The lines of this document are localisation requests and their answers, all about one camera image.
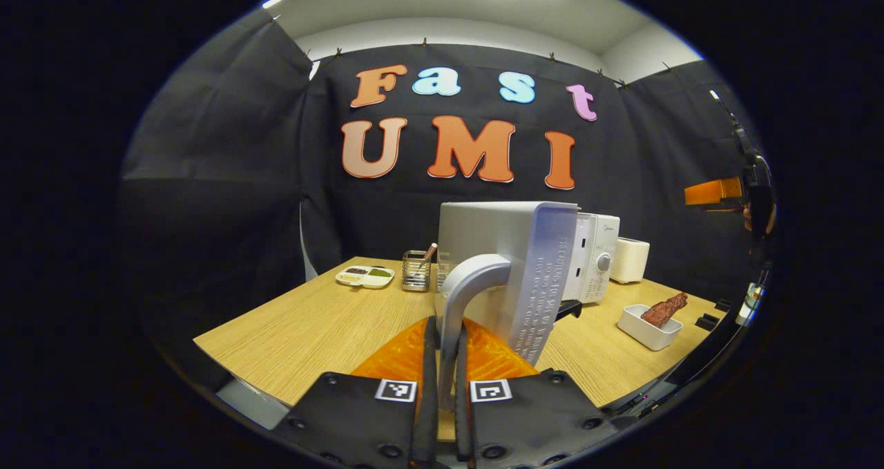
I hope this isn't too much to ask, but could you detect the brown meat piece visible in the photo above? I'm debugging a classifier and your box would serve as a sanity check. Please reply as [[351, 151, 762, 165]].
[[640, 292, 689, 329]]

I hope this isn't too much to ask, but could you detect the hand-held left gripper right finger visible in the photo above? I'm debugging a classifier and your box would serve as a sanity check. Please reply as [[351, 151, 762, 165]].
[[452, 317, 619, 469]]

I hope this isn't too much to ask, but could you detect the white rectangular dish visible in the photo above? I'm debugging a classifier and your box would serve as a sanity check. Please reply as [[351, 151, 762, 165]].
[[617, 304, 684, 352]]

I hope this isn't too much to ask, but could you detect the divided white seed tray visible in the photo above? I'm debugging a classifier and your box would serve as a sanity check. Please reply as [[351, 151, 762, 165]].
[[335, 265, 396, 289]]

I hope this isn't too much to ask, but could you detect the white toaster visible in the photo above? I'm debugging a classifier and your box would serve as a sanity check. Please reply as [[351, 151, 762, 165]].
[[611, 238, 651, 285]]

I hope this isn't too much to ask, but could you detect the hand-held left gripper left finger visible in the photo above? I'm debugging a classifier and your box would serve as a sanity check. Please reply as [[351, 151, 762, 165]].
[[276, 316, 439, 469]]

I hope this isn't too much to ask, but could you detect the metal mesh utensil holder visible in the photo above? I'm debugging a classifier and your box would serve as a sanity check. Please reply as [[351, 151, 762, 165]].
[[402, 250, 432, 292]]

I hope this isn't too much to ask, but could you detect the white microwave oven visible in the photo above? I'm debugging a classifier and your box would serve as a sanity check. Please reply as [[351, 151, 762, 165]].
[[434, 201, 621, 414]]

